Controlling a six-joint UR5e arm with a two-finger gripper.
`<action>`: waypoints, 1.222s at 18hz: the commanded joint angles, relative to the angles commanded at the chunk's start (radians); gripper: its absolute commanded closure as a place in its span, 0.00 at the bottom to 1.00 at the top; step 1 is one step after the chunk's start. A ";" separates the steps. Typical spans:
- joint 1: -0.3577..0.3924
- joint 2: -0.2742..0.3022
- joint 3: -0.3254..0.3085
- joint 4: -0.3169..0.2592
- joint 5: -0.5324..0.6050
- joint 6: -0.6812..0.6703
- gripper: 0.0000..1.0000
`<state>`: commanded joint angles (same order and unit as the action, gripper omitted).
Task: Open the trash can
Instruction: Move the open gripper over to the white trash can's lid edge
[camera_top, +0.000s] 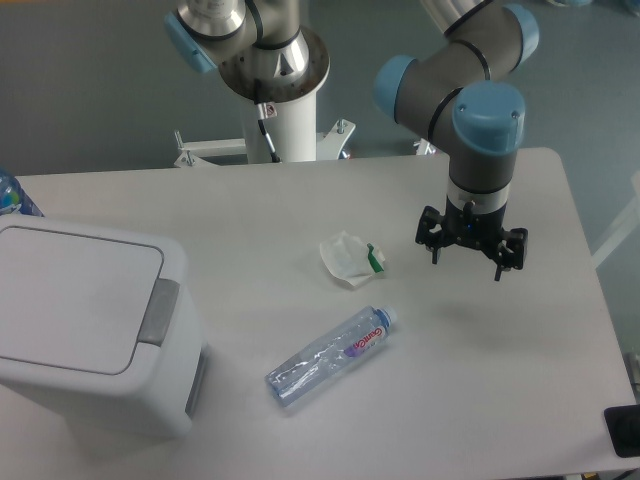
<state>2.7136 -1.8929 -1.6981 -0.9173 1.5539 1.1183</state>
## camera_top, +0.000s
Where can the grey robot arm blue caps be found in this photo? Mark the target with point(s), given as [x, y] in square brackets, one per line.
[457, 100]

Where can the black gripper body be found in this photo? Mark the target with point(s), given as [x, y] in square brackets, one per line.
[467, 227]

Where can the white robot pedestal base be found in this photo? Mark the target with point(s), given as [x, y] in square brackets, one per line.
[277, 92]

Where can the white trash can lid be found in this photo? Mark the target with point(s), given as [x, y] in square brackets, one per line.
[75, 301]

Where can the crumpled white tissue wrapper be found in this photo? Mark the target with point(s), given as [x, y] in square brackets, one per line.
[351, 260]

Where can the black device at table edge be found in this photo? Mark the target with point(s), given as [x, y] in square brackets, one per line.
[623, 426]

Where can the clear plastic water bottle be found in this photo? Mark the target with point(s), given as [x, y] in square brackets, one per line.
[331, 353]

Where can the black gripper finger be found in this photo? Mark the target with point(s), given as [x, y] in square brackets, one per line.
[433, 232]
[508, 250]

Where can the white trash can body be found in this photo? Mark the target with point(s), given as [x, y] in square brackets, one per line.
[157, 393]

